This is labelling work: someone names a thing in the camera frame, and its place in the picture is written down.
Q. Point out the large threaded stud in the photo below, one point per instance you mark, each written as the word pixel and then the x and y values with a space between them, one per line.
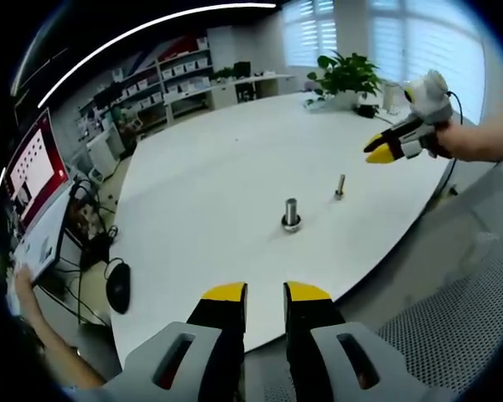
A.
pixel 291 209

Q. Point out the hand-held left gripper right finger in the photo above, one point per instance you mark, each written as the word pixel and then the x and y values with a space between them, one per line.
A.
pixel 310 335

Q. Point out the white cylinder container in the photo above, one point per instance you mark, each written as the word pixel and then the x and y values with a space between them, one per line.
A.
pixel 390 97

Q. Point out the large metal washer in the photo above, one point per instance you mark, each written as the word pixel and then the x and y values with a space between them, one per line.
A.
pixel 283 222

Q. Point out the small black device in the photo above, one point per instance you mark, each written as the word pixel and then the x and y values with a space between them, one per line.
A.
pixel 366 111

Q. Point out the storage shelves with white bins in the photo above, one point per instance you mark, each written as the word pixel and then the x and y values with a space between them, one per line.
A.
pixel 151 84

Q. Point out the potted green plant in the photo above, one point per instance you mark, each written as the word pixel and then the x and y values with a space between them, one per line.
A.
pixel 352 77

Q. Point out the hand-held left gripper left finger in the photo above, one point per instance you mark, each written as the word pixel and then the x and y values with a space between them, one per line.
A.
pixel 218 335

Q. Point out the long white counter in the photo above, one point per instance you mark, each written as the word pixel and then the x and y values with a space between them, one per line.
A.
pixel 234 88

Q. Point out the small threaded stud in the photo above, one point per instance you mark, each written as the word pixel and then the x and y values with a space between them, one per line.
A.
pixel 340 184

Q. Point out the person's right hand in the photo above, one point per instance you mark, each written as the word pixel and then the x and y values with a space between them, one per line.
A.
pixel 448 140

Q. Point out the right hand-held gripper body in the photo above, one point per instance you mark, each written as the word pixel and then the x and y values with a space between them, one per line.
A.
pixel 429 100

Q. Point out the laptop with red screen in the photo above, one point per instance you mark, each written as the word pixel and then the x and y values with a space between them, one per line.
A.
pixel 37 167

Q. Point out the grey mesh chair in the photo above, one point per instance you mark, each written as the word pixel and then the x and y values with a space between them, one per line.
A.
pixel 444 314

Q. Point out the curved ceiling light strip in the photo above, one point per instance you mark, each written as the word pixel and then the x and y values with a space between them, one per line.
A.
pixel 151 29

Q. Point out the glass bowl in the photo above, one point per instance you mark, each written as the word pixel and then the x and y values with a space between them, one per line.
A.
pixel 314 104

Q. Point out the black computer mouse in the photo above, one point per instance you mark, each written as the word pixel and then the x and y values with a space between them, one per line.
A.
pixel 119 289

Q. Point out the window with white blinds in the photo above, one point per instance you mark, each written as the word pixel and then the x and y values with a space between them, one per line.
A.
pixel 423 46

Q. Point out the small metal washer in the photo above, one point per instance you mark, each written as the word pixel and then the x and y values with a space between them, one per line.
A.
pixel 336 192

